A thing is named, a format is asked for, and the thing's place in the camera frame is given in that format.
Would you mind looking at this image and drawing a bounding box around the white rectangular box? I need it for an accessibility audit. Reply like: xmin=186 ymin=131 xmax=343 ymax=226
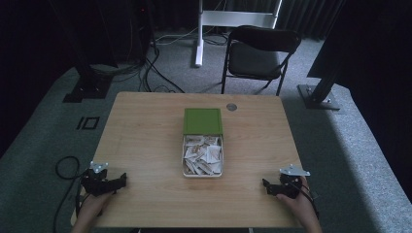
xmin=181 ymin=133 xmax=224 ymax=179

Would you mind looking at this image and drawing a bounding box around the bundle of black floor cables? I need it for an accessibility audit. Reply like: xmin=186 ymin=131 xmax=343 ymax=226
xmin=90 ymin=28 xmax=187 ymax=95

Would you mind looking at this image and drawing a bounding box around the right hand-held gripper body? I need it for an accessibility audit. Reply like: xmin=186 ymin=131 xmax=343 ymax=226
xmin=277 ymin=164 xmax=311 ymax=200

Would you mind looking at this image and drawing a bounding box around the black metal stand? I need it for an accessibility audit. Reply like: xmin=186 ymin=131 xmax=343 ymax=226
xmin=296 ymin=0 xmax=349 ymax=112
xmin=48 ymin=0 xmax=119 ymax=104

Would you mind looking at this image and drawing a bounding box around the black folding chair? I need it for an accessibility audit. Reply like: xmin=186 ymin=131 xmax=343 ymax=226
xmin=221 ymin=24 xmax=302 ymax=97

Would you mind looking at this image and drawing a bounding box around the white floor cable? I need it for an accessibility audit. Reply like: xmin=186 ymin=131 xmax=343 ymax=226
xmin=154 ymin=25 xmax=231 ymax=47

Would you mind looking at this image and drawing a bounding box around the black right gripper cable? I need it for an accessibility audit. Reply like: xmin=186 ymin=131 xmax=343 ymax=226
xmin=291 ymin=181 xmax=321 ymax=221

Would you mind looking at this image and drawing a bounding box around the green sliding box lid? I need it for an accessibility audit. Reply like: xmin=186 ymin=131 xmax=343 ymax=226
xmin=183 ymin=107 xmax=224 ymax=137

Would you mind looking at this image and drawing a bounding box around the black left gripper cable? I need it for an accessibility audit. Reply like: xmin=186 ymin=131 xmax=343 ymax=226
xmin=52 ymin=155 xmax=86 ymax=233

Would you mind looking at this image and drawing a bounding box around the dark computer tower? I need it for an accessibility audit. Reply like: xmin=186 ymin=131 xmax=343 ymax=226
xmin=127 ymin=0 xmax=155 ymax=64

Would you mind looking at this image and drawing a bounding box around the white metal stand frame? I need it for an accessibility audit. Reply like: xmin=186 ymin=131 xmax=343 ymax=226
xmin=194 ymin=0 xmax=284 ymax=68

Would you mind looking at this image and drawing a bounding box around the pile of white paper packets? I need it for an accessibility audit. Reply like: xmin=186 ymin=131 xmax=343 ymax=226
xmin=183 ymin=135 xmax=223 ymax=177

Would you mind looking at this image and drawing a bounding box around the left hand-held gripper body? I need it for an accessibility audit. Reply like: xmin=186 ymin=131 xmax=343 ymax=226
xmin=80 ymin=160 xmax=115 ymax=197

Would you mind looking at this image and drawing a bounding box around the dark curtain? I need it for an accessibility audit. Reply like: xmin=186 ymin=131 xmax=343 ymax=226
xmin=223 ymin=0 xmax=344 ymax=42

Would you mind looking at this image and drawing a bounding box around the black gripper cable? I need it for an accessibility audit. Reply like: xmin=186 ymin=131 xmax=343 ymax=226
xmin=291 ymin=181 xmax=321 ymax=221
xmin=52 ymin=155 xmax=86 ymax=233

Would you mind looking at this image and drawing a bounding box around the person's right hand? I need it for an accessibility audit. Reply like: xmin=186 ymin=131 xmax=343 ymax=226
xmin=277 ymin=176 xmax=315 ymax=225

